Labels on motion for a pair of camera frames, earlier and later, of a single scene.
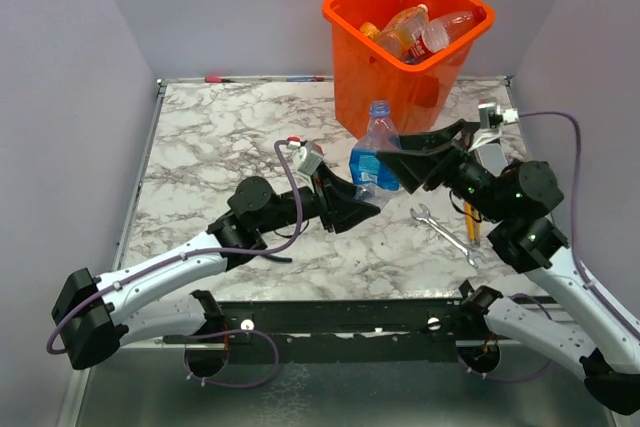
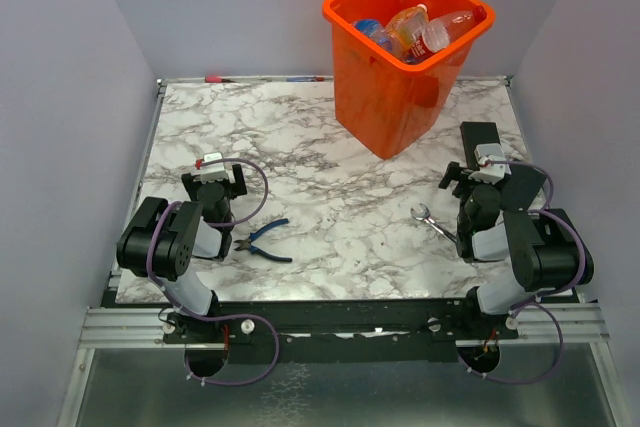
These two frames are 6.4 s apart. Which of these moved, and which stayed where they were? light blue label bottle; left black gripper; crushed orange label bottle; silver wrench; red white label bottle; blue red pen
Moved: left black gripper; light blue label bottle
Stayed: silver wrench; crushed orange label bottle; red white label bottle; blue red pen
